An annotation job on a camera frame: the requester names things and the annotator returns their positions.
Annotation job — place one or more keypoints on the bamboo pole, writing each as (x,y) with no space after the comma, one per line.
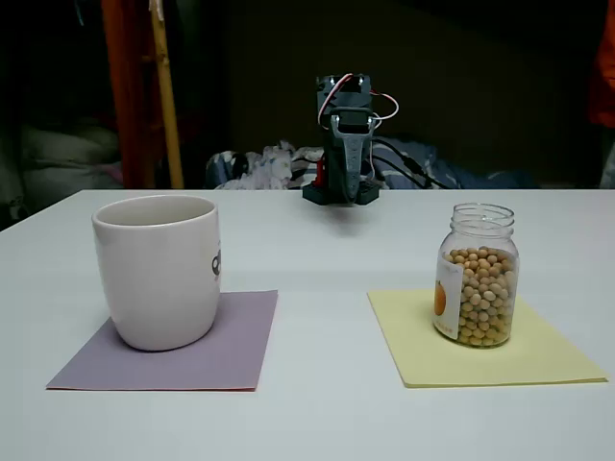
(168,105)

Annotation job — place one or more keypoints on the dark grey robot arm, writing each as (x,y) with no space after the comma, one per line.
(343,91)

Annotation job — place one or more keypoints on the red clamp piece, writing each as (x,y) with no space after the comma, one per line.
(321,173)

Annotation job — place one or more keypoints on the white ceramic mug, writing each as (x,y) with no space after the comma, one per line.
(154,274)

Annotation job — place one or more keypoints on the yellow paper sheet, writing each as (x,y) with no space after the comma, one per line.
(543,350)

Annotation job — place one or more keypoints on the orange wooden post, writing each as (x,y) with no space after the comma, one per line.
(130,96)

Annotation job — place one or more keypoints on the floral patterned bedsheet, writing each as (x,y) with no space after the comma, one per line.
(269,165)

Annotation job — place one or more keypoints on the purple paper sheet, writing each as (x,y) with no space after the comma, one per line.
(230,336)

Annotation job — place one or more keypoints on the clear jar with orange label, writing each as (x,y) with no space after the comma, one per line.
(480,288)

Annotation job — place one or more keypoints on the grey pillow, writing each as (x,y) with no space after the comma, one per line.
(57,153)

